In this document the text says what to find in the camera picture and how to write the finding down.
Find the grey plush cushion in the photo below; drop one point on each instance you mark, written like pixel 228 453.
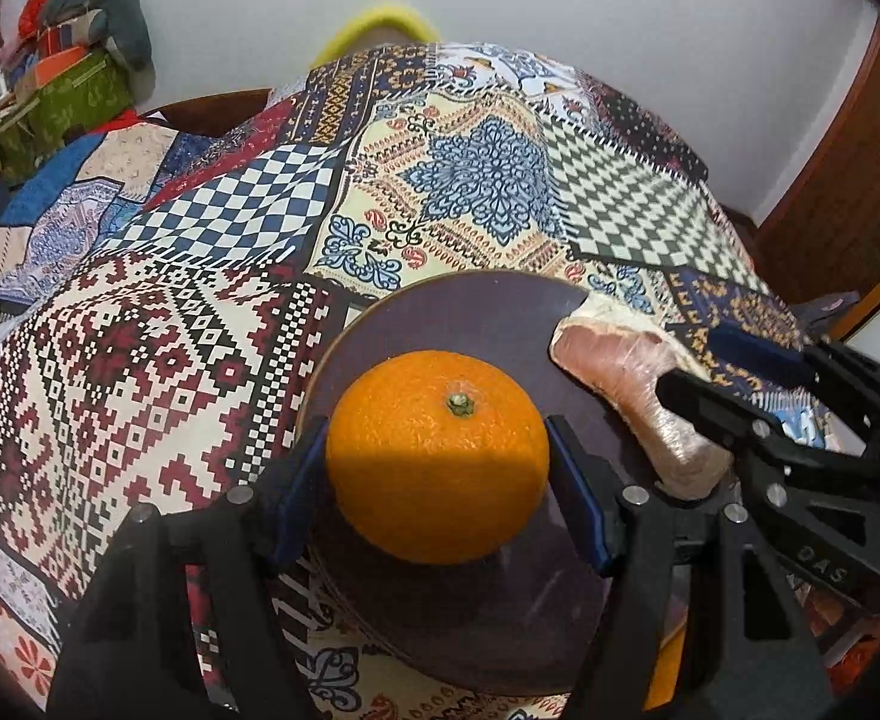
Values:
pixel 121 11

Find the dark purple round plate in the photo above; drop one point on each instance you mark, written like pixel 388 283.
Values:
pixel 447 315

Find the dark wooden headboard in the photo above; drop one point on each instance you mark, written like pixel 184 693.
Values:
pixel 200 111

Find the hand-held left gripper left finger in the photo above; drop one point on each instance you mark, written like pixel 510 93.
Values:
pixel 299 499

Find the red knitted cloth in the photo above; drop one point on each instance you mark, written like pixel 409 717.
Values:
pixel 33 9

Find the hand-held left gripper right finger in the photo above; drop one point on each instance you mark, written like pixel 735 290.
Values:
pixel 576 499

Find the plastic-wrapped raw meat piece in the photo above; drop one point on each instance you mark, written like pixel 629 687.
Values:
pixel 616 371

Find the orange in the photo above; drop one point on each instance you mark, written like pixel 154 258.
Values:
pixel 425 480

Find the orange box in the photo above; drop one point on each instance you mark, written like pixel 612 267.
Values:
pixel 61 64

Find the patchwork printed blanket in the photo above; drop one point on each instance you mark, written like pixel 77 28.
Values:
pixel 185 390

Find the green fabric bag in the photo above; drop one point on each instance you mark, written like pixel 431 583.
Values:
pixel 72 112

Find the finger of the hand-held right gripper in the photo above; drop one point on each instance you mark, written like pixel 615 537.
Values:
pixel 751 354
pixel 699 399

